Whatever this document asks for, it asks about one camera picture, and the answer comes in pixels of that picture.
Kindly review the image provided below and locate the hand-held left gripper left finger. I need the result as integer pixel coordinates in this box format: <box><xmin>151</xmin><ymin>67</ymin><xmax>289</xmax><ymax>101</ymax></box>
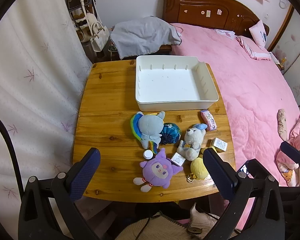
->
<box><xmin>18</xmin><ymin>147</ymin><xmax>101</xmax><ymax>240</ymax></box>

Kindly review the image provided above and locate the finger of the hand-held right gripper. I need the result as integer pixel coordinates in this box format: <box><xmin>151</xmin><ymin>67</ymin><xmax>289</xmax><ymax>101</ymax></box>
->
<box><xmin>280</xmin><ymin>141</ymin><xmax>300</xmax><ymax>188</ymax></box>

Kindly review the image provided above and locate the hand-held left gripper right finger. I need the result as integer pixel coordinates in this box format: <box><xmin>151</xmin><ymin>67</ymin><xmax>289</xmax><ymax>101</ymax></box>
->
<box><xmin>202</xmin><ymin>147</ymin><xmax>285</xmax><ymax>240</ymax></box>

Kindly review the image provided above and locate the yellow plush toy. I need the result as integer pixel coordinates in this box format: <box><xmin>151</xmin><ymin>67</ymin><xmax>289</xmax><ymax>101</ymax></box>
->
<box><xmin>186</xmin><ymin>146</ymin><xmax>217</xmax><ymax>182</ymax></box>

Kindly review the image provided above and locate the small white medicine box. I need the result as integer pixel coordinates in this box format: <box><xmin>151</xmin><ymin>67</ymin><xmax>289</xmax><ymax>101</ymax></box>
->
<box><xmin>170</xmin><ymin>152</ymin><xmax>186</xmax><ymax>167</ymax></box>
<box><xmin>210</xmin><ymin>137</ymin><xmax>228</xmax><ymax>153</ymax></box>

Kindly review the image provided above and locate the purple plush doll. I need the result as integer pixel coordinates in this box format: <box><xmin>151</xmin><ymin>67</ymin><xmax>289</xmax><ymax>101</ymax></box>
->
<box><xmin>133</xmin><ymin>148</ymin><xmax>184</xmax><ymax>193</ymax></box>

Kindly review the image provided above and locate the blue globe print ball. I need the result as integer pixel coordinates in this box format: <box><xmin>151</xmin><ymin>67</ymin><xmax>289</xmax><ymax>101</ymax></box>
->
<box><xmin>160</xmin><ymin>122</ymin><xmax>182</xmax><ymax>145</ymax></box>

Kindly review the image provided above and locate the blue pony plush rainbow mane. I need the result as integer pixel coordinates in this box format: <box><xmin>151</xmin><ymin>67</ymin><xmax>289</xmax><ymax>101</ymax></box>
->
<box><xmin>130</xmin><ymin>111</ymin><xmax>166</xmax><ymax>154</ymax></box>

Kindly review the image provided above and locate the white plastic bin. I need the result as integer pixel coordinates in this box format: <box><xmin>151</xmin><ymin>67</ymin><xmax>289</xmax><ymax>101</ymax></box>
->
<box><xmin>135</xmin><ymin>55</ymin><xmax>220</xmax><ymax>112</ymax></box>

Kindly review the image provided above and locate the pink printed clothing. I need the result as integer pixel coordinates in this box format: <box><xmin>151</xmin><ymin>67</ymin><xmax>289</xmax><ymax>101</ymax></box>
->
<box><xmin>276</xmin><ymin>111</ymin><xmax>300</xmax><ymax>187</ymax></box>

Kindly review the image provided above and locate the beige cloth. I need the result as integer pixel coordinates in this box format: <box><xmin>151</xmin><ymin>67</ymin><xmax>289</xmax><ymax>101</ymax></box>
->
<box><xmin>277</xmin><ymin>109</ymin><xmax>288</xmax><ymax>140</ymax></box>

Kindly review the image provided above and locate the pink tissue pack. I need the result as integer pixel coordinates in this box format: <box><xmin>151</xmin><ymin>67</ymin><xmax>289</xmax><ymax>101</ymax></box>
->
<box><xmin>200</xmin><ymin>109</ymin><xmax>218</xmax><ymax>131</ymax></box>

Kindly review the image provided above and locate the pink bedspread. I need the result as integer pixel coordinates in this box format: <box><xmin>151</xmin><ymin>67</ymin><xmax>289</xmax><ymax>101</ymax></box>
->
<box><xmin>169</xmin><ymin>23</ymin><xmax>300</xmax><ymax>230</ymax></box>

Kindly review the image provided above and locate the floral wardrobe door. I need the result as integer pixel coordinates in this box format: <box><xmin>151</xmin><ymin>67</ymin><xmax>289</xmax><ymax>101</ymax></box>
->
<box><xmin>266</xmin><ymin>5</ymin><xmax>300</xmax><ymax>108</ymax></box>

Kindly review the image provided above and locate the wooden table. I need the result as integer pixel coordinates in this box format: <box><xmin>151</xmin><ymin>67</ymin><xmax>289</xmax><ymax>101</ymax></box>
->
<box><xmin>72</xmin><ymin>59</ymin><xmax>237</xmax><ymax>203</ymax></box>

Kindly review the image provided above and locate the pink ruffled pillow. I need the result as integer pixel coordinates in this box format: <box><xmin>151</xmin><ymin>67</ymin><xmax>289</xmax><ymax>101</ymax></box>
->
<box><xmin>236</xmin><ymin>35</ymin><xmax>273</xmax><ymax>61</ymax></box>

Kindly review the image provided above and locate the pink square pillow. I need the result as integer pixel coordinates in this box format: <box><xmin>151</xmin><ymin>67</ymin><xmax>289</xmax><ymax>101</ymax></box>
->
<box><xmin>249</xmin><ymin>19</ymin><xmax>268</xmax><ymax>50</ymax></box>

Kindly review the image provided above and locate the white floral curtain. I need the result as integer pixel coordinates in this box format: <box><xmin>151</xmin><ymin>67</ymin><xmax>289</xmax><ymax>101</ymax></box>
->
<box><xmin>0</xmin><ymin>0</ymin><xmax>95</xmax><ymax>240</ymax></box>

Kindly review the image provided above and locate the white handbag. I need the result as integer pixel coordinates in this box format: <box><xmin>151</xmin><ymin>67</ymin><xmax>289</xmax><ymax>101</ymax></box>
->
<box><xmin>86</xmin><ymin>12</ymin><xmax>110</xmax><ymax>53</ymax></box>

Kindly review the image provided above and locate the brown patterned bag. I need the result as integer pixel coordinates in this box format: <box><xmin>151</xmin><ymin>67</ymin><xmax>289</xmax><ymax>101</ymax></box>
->
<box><xmin>74</xmin><ymin>7</ymin><xmax>93</xmax><ymax>43</ymax></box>

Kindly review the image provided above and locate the grey cloth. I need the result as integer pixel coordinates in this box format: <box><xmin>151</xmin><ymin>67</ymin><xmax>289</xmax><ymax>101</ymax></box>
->
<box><xmin>110</xmin><ymin>16</ymin><xmax>183</xmax><ymax>60</ymax></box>

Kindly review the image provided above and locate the brown wooden headboard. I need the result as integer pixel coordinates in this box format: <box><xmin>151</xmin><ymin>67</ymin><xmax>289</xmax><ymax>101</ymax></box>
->
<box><xmin>162</xmin><ymin>0</ymin><xmax>270</xmax><ymax>39</ymax></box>

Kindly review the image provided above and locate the black cable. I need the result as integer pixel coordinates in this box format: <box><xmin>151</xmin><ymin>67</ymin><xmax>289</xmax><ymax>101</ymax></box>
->
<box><xmin>0</xmin><ymin>111</ymin><xmax>24</xmax><ymax>198</ymax></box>

